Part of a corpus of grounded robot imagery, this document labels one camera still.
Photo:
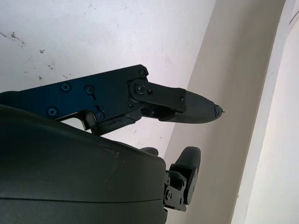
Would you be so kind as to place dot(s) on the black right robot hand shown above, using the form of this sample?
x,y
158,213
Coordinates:
x,y
70,163

